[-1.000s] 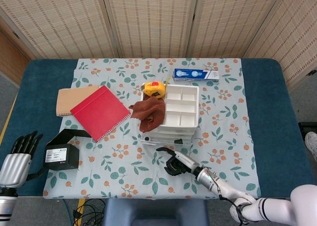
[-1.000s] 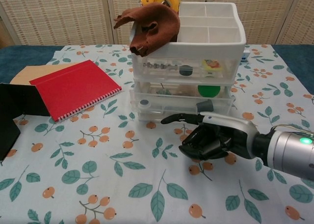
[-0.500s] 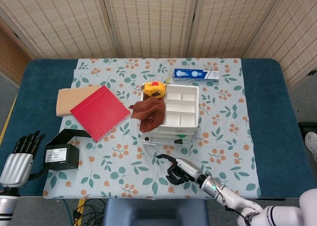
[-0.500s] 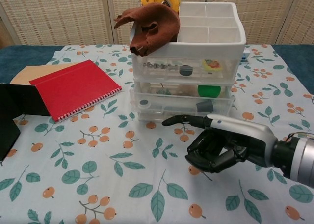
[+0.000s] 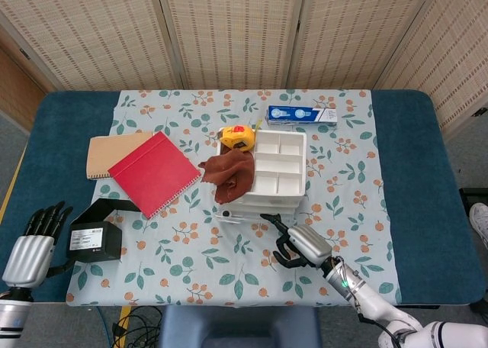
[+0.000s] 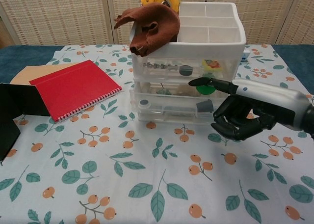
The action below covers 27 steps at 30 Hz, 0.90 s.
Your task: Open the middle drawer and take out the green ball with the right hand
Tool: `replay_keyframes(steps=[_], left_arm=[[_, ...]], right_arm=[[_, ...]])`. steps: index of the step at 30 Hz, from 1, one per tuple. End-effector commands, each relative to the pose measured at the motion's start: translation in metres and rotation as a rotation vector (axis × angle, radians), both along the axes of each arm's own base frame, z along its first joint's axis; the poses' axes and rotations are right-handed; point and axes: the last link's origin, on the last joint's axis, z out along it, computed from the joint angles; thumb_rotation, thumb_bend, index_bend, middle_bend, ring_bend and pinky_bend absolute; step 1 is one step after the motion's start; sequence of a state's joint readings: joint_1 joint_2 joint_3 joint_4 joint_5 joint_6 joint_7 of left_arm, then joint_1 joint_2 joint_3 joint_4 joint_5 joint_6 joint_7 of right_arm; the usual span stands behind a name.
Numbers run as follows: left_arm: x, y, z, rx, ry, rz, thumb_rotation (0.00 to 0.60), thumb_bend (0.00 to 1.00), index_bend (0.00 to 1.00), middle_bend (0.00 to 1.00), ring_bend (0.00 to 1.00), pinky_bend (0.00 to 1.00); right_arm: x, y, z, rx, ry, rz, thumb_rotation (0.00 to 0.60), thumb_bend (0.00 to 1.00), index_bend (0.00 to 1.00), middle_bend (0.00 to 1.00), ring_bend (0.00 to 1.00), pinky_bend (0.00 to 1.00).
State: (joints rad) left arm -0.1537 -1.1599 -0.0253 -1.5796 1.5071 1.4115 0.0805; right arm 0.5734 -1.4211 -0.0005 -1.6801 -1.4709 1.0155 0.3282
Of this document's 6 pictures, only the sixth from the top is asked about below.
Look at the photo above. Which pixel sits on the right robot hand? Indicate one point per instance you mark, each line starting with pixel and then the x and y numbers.
pixel 269 103

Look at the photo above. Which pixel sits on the green ball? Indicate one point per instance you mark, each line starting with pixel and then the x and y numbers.
pixel 204 92

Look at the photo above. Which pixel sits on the clear deep plastic drawer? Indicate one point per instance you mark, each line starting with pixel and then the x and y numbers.
pixel 171 114

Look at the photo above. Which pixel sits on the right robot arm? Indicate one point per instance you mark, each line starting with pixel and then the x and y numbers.
pixel 309 116

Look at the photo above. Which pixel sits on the white plastic drawer organizer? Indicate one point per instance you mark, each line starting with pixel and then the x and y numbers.
pixel 208 48

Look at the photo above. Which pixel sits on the clear drawer with screws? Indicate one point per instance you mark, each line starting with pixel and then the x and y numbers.
pixel 159 75

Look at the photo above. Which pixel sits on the clear shallow plastic drawer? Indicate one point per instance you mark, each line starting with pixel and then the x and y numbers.
pixel 147 89

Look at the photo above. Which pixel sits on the blue white toothpaste box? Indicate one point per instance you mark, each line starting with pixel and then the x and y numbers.
pixel 245 58

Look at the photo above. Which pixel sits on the grey plastic cup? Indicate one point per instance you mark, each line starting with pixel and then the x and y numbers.
pixel 204 106

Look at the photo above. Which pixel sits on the yellow cartoon sticker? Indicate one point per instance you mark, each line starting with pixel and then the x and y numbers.
pixel 212 64

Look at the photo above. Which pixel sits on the dark grey round knob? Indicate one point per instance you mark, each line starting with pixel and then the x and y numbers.
pixel 186 70

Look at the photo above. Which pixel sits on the small green leaf ornament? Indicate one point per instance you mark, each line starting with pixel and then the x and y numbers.
pixel 164 91

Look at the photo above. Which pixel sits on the row of metal screws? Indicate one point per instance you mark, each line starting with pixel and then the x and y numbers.
pixel 159 66

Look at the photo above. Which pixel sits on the brown cloth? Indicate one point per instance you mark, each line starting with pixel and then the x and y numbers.
pixel 157 25

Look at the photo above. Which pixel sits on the floral printed tablecloth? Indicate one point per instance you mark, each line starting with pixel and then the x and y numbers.
pixel 137 170

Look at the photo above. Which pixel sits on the red spiral notebook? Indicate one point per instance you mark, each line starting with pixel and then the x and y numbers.
pixel 76 89

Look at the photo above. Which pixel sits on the woven folding screen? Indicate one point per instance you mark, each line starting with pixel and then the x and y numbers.
pixel 61 15

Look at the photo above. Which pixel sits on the tan paper envelope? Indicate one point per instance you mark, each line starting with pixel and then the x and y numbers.
pixel 29 74

